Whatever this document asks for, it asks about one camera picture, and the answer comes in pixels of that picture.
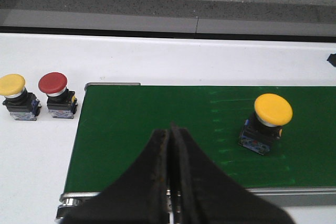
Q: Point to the grey stone counter ledge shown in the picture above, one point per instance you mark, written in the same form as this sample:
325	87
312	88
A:
257	17

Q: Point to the yellow push button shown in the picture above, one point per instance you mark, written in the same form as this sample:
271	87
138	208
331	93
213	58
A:
21	104
264	126

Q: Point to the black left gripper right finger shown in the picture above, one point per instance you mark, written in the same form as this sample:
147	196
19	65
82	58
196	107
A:
206	194

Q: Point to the aluminium conveyor frame rail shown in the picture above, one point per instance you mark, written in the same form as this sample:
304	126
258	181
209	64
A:
288	197

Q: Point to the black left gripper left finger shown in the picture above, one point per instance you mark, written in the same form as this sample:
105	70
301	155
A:
137	196

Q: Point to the black sensor with cable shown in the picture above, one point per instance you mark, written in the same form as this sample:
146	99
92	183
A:
332	59

